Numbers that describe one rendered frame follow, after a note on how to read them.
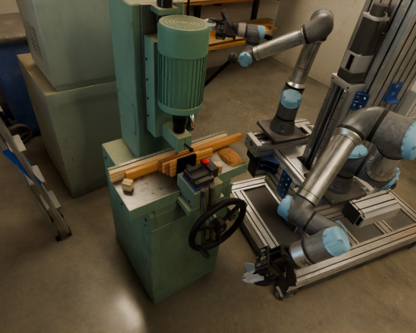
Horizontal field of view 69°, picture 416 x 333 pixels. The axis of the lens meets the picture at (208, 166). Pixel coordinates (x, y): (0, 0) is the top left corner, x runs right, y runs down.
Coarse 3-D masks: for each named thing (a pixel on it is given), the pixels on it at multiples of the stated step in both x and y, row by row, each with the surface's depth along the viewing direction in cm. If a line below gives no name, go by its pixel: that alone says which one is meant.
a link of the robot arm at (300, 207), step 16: (368, 112) 98; (336, 128) 103; (352, 128) 98; (368, 128) 97; (336, 144) 99; (352, 144) 99; (320, 160) 100; (336, 160) 98; (320, 176) 97; (304, 192) 97; (320, 192) 97; (288, 208) 97; (304, 208) 96; (304, 224) 95
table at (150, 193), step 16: (144, 176) 130; (160, 176) 131; (176, 176) 132; (224, 176) 139; (128, 192) 122; (144, 192) 123; (160, 192) 124; (176, 192) 126; (128, 208) 116; (144, 208) 120
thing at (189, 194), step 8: (184, 184) 122; (216, 184) 122; (184, 192) 124; (192, 192) 118; (200, 192) 118; (208, 192) 122; (216, 192) 125; (192, 200) 120; (200, 200) 122; (208, 200) 125; (192, 208) 123
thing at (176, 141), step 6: (162, 126) 133; (168, 126) 130; (162, 132) 135; (168, 132) 129; (174, 132) 128; (186, 132) 129; (168, 138) 131; (174, 138) 126; (180, 138) 125; (186, 138) 127; (174, 144) 128; (180, 144) 127; (180, 150) 129
